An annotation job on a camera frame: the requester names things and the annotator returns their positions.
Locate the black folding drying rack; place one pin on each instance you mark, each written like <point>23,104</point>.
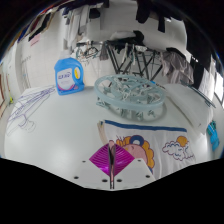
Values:
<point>133,56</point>

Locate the pale green round peg hanger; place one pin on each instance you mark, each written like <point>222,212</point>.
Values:
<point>130,93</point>

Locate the white cartoon print towel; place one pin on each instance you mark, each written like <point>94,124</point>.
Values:
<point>160,143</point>

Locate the blue detergent bottle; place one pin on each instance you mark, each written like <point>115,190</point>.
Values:
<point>69,77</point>

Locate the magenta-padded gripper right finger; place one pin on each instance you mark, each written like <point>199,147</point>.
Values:
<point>128,168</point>

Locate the row of hanging clothes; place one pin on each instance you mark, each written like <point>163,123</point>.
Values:
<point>196,30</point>

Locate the teal bucket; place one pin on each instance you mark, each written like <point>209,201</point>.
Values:
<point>211,128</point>

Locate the blue bucket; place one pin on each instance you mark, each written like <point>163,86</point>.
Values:
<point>215,141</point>

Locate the white pillow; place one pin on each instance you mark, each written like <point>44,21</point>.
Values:
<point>190,106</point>

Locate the grey draped garment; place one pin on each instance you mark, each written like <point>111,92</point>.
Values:
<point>178,68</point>

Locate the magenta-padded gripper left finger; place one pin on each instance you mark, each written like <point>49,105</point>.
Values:
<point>96,166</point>

